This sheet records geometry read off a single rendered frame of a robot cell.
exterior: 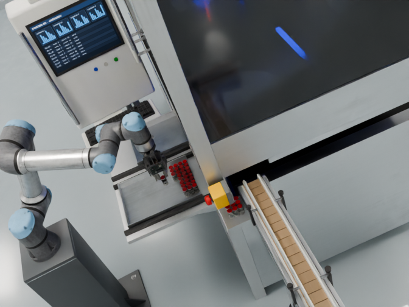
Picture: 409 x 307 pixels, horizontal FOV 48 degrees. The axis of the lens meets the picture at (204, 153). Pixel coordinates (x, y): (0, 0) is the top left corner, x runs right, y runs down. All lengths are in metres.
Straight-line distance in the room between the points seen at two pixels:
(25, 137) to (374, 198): 1.62
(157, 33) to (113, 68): 1.23
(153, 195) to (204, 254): 0.91
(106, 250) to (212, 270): 0.77
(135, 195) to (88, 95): 0.77
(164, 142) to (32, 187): 0.65
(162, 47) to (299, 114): 0.62
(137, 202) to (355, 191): 1.02
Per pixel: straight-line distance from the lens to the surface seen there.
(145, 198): 2.07
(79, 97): 2.64
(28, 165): 1.78
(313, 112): 1.80
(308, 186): 2.08
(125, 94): 2.70
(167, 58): 1.44
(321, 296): 1.59
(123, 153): 2.33
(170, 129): 2.33
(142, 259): 3.01
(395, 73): 1.92
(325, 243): 2.50
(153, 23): 1.38
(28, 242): 2.17
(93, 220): 3.38
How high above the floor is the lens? 2.36
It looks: 44 degrees down
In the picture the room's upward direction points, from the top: 22 degrees counter-clockwise
